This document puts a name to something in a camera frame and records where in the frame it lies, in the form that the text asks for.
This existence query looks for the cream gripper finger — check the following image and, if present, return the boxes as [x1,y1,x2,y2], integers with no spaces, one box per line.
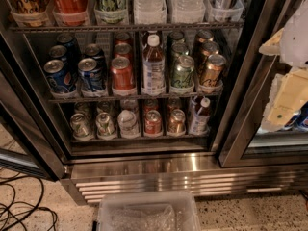
[259,28,284,56]
[261,68,308,132]

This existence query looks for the white cloth-covered gripper body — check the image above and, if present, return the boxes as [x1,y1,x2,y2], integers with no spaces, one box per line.
[279,0,308,68]

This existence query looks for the green 7up can front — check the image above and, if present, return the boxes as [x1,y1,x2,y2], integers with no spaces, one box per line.
[70,113,94,141]

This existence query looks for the green 7up can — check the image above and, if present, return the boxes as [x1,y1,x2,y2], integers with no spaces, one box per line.
[70,113,94,141]
[74,102,92,117]

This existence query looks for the blue pepsi can right fridge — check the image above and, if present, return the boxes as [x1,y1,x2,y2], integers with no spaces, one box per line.
[283,102,308,132]

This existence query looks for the silver can top right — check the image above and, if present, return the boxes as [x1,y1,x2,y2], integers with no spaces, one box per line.
[209,0,243,22]

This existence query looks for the right fridge glass door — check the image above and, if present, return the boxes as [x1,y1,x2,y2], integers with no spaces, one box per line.
[213,0,307,167]

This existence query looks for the gold can middle front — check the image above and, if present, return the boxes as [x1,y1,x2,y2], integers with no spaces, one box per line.
[197,54,226,93]

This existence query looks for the tea bottle bottom shelf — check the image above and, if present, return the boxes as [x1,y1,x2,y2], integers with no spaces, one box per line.
[189,96,211,135]

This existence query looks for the green can middle front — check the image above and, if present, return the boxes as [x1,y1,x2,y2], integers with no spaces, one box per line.
[170,55,194,93]

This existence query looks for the orange can bottom shelf front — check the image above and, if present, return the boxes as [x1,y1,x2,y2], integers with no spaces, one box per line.
[167,109,186,136]

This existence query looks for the red can bottom shelf front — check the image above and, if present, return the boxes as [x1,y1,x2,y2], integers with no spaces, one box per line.
[144,110,162,137]

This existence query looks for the red coke can middle front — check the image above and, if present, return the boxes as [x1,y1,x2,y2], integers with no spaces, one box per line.
[111,57,137,96]

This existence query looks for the green la croix can top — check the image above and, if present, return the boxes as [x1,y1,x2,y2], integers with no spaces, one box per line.
[95,0,127,24]

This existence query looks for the blue pepsi can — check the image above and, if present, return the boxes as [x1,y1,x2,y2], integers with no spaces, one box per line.
[78,58,107,97]
[43,60,77,95]

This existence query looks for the green 7up can behind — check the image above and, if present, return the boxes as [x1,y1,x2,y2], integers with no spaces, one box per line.
[74,102,92,117]

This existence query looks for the red coca-cola can top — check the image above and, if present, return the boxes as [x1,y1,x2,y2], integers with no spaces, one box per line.
[54,0,88,26]

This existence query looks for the blue pepsi can front left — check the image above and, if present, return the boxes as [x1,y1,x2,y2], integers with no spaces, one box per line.
[43,60,77,95]

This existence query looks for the steel fridge base grille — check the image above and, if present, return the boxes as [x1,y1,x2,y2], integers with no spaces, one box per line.
[61,153,307,205]

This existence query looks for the left fridge door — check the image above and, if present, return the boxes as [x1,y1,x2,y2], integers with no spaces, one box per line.
[0,54,65,181]

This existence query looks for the brown tea bottle white cap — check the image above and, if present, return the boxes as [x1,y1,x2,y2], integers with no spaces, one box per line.
[142,35,166,96]

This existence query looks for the clear water bottle top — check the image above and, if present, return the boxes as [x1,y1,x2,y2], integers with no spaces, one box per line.
[134,0,165,24]

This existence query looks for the clear plastic bin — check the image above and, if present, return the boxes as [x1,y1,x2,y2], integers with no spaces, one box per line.
[97,191,201,231]

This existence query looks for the black cables on floor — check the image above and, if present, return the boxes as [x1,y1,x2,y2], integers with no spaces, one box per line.
[0,167,59,231]

